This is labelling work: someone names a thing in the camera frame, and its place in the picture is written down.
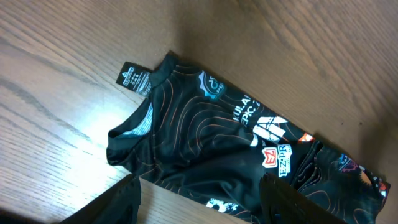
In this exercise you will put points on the black orange patterned jersey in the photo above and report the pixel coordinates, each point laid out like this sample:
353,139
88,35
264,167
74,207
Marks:
212,143

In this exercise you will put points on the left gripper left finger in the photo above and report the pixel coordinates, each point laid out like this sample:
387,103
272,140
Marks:
118,205

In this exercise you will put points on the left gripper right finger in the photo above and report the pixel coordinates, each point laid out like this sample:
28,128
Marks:
282,204

